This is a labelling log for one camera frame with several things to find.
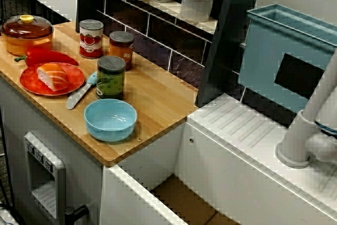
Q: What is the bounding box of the green peas can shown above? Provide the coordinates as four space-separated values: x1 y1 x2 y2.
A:
96 55 127 101

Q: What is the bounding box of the light blue bowl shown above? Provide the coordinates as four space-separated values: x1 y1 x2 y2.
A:
84 98 137 143

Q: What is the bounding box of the brown beans can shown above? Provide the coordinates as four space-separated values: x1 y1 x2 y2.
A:
108 31 135 72

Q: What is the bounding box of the dark tiled shelf unit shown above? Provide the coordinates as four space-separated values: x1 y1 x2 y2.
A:
76 0 265 109

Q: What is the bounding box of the tomato can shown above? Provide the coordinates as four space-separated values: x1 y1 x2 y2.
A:
79 19 104 59

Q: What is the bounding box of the white toy sink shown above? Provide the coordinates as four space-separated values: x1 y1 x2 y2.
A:
101 93 337 225

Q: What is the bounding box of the teal plastic bin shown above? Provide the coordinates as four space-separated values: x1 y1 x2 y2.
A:
238 3 337 107

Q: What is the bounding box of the toy salmon slice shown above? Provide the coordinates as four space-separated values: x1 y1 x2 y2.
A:
36 63 70 92

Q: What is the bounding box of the red toy pepper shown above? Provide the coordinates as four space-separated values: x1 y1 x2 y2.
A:
14 46 80 67

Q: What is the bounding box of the grey toy faucet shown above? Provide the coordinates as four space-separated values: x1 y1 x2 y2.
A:
275 51 337 169

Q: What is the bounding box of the grey dispenser panel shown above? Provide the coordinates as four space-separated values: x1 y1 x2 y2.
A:
23 131 66 225

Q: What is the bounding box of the red-orange plate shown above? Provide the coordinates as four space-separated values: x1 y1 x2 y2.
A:
19 63 85 96

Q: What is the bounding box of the orange toy pot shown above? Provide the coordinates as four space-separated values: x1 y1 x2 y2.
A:
1 31 55 56

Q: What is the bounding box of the brown pot lid yellow knob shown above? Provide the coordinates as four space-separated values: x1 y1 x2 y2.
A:
1 14 55 38

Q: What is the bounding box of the toy knife blue handle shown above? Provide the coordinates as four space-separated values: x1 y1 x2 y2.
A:
66 71 97 110

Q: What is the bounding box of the black door handle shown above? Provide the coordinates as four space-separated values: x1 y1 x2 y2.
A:
64 204 90 222

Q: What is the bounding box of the black wire mesh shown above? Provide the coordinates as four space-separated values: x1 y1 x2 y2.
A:
0 0 72 25

